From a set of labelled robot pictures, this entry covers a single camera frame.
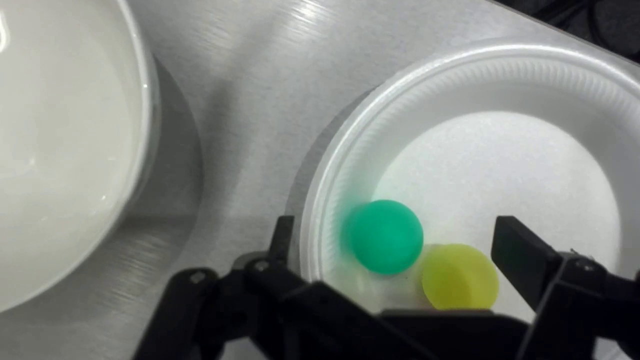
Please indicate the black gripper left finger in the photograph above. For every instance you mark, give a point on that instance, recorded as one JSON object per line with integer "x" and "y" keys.
{"x": 260, "y": 300}

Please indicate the white foam plate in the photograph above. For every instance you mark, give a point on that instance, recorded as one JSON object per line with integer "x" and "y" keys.
{"x": 544, "y": 134}

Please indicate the yellow ball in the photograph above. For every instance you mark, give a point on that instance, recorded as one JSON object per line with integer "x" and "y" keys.
{"x": 457, "y": 276}

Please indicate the green ball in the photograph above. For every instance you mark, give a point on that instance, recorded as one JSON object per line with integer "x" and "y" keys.
{"x": 384, "y": 237}

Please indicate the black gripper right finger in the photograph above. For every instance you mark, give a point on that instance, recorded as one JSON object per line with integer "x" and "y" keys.
{"x": 574, "y": 298}

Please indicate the white ceramic bowl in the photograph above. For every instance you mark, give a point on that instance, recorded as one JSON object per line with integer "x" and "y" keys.
{"x": 78, "y": 129}

